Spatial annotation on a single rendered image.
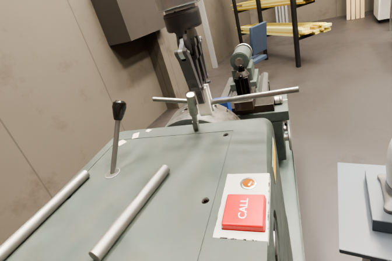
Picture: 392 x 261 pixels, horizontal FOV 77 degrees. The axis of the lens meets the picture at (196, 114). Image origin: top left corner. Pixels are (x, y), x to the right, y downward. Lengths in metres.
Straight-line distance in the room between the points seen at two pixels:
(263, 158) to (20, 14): 2.78
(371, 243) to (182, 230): 0.73
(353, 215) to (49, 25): 2.98
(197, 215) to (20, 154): 2.54
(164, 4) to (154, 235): 0.40
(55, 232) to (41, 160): 2.42
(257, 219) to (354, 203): 0.78
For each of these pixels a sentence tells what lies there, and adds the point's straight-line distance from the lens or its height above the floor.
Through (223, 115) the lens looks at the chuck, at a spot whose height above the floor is 1.20.
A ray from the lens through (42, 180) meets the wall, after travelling 3.00.
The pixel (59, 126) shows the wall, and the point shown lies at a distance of 3.02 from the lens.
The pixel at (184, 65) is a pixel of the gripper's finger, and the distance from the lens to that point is 0.50.
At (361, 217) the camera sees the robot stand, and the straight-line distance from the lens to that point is 1.09.
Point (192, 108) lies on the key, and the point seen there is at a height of 1.33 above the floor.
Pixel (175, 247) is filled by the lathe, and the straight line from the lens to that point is 0.40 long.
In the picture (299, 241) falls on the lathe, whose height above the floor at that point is 0.54.
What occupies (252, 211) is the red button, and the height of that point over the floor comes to 1.27.
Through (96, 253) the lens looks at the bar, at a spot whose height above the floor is 1.27.
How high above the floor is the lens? 1.56
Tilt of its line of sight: 24 degrees down
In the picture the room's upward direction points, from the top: 16 degrees counter-clockwise
